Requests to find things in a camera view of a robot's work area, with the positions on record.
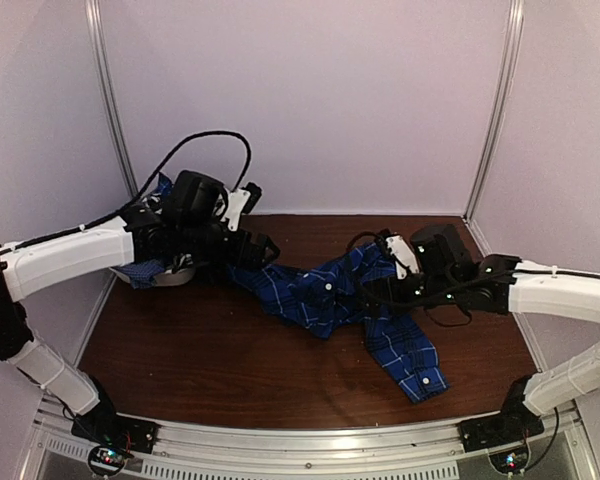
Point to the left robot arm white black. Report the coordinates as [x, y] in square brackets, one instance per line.
[198, 218]

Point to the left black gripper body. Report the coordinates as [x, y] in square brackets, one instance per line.
[234, 254]

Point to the blue plaid long sleeve shirt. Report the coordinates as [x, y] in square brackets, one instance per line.
[325, 298]

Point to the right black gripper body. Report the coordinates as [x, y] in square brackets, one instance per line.
[387, 284]

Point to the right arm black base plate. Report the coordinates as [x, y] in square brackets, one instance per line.
[497, 430]

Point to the aluminium corner post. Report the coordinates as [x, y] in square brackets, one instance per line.
[106, 86]
[509, 59]

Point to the white laundry basket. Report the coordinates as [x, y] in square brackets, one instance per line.
[149, 274]

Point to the left aluminium corner post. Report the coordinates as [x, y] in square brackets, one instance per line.
[106, 86]

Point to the small blue check shirt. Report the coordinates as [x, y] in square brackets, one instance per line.
[163, 183]

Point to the black white patterned shirt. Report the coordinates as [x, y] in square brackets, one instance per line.
[180, 262]

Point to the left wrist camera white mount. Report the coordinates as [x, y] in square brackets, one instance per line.
[240, 201]

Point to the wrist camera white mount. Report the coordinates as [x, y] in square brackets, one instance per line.
[400, 253]
[240, 201]

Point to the right aluminium corner post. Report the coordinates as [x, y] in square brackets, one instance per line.
[509, 59]

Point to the front aluminium rail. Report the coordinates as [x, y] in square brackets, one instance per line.
[425, 450]

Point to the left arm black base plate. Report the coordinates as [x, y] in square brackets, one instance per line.
[123, 433]

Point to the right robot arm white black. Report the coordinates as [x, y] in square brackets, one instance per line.
[435, 268]

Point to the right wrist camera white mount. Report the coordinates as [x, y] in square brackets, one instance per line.
[400, 253]

